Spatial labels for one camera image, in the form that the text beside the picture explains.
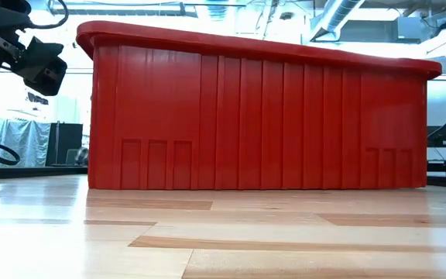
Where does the red plastic bin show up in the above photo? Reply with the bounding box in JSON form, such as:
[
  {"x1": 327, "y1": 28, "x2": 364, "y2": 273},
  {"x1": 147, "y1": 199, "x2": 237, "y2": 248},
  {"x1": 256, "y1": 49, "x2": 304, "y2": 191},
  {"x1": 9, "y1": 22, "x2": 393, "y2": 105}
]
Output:
[{"x1": 76, "y1": 20, "x2": 443, "y2": 191}]

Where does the grey plastic tarp cover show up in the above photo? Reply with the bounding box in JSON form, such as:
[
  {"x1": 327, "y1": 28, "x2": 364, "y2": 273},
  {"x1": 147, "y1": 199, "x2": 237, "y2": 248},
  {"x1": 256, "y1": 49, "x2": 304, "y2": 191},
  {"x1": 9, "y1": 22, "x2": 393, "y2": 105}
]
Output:
[{"x1": 0, "y1": 118, "x2": 52, "y2": 168}]

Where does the black cabinet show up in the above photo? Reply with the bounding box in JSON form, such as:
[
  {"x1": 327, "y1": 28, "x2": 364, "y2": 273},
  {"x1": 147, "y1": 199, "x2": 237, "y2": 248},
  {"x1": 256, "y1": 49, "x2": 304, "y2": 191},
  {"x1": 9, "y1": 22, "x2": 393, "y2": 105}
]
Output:
[{"x1": 45, "y1": 122, "x2": 84, "y2": 167}]

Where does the grey ceiling air unit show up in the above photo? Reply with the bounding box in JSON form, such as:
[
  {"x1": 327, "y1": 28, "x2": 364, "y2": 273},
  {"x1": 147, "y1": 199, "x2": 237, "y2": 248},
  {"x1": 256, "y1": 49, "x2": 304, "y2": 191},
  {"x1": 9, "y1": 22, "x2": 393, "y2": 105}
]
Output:
[{"x1": 338, "y1": 17, "x2": 427, "y2": 43}]

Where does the small black monitor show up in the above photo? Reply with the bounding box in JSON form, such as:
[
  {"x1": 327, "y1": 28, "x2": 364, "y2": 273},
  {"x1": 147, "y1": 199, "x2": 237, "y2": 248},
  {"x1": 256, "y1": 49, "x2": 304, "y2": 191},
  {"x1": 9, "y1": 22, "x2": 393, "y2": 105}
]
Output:
[{"x1": 427, "y1": 126, "x2": 446, "y2": 149}]

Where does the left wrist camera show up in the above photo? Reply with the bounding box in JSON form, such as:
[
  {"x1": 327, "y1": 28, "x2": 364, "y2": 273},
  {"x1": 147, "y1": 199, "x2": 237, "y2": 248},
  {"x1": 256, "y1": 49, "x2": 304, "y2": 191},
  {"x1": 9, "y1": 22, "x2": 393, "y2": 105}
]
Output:
[{"x1": 12, "y1": 36, "x2": 68, "y2": 97}]

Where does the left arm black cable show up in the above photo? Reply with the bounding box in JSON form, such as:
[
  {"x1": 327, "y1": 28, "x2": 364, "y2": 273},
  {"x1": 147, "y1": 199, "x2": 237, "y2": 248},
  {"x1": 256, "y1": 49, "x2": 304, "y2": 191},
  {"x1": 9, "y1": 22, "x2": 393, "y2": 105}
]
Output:
[{"x1": 24, "y1": 0, "x2": 70, "y2": 30}]

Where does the silver ventilation duct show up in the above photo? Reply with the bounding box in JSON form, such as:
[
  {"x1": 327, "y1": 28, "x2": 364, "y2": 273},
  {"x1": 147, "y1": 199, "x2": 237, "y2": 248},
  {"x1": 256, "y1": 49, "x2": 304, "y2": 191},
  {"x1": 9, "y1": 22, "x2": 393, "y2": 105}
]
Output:
[{"x1": 310, "y1": 0, "x2": 365, "y2": 42}]

